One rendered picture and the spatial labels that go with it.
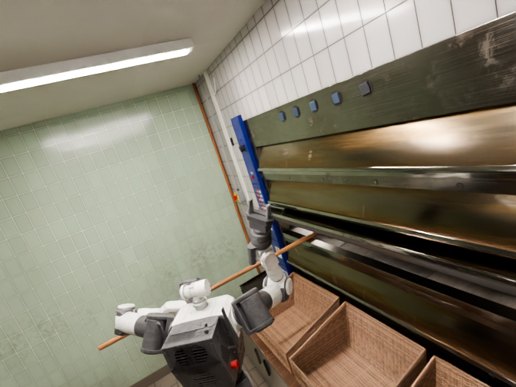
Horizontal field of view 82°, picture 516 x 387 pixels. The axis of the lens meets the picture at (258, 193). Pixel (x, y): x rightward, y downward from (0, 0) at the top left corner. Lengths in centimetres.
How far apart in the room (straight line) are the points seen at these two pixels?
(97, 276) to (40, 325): 56
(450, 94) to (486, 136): 16
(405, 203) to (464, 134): 37
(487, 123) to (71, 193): 280
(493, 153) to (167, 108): 257
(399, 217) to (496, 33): 70
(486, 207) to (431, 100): 38
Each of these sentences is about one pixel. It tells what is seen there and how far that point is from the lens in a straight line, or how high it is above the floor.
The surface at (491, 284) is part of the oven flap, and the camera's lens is 110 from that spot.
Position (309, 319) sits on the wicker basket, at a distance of 241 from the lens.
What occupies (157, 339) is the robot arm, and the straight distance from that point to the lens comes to 142.
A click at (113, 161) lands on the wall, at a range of 294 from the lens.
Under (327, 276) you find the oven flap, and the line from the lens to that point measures 208.
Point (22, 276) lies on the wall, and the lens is 316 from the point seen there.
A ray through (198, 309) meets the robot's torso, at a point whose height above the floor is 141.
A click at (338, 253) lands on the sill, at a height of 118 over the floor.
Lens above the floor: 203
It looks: 12 degrees down
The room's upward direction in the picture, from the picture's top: 18 degrees counter-clockwise
